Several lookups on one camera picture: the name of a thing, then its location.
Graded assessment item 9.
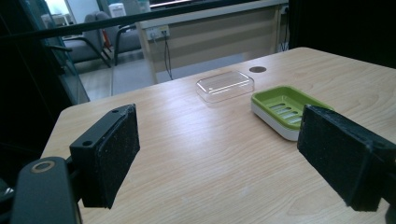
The white appliance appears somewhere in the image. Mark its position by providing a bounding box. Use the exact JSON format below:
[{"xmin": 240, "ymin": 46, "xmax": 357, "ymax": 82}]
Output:
[{"xmin": 107, "ymin": 2, "xmax": 127, "ymax": 19}]

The green and white soap dish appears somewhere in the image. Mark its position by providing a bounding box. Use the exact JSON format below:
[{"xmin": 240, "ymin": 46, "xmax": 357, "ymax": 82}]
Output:
[{"xmin": 250, "ymin": 85, "xmax": 334, "ymax": 142}]

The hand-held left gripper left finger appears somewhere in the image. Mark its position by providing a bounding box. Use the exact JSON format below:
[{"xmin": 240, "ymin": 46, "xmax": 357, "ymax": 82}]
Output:
[{"xmin": 68, "ymin": 104, "xmax": 141, "ymax": 210}]

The black metal bar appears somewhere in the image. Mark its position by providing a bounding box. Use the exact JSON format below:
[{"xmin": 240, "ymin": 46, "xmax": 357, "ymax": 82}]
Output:
[{"xmin": 0, "ymin": 0, "xmax": 269, "ymax": 41}]

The clear plastic soap dish lid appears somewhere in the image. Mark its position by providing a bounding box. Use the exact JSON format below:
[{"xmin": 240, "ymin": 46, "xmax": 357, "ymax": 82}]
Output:
[{"xmin": 195, "ymin": 70, "xmax": 256, "ymax": 104}]

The beige partition desk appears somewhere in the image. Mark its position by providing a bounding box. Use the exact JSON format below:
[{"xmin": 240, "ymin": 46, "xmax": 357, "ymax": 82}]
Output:
[{"xmin": 135, "ymin": 0, "xmax": 290, "ymax": 85}]

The grey armchair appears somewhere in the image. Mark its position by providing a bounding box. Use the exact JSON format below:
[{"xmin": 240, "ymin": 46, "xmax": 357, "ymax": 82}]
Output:
[{"xmin": 61, "ymin": 10, "xmax": 143, "ymax": 68}]

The white wall power socket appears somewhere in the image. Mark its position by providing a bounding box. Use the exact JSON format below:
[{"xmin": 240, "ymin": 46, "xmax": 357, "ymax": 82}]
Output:
[{"xmin": 146, "ymin": 25, "xmax": 171, "ymax": 41}]

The black power cable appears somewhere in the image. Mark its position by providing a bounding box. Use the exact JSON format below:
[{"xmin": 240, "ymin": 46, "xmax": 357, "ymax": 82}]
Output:
[{"xmin": 163, "ymin": 34, "xmax": 174, "ymax": 81}]

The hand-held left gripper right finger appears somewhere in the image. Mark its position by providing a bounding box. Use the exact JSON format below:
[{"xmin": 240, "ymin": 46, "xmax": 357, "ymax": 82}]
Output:
[{"xmin": 296, "ymin": 104, "xmax": 396, "ymax": 213}]

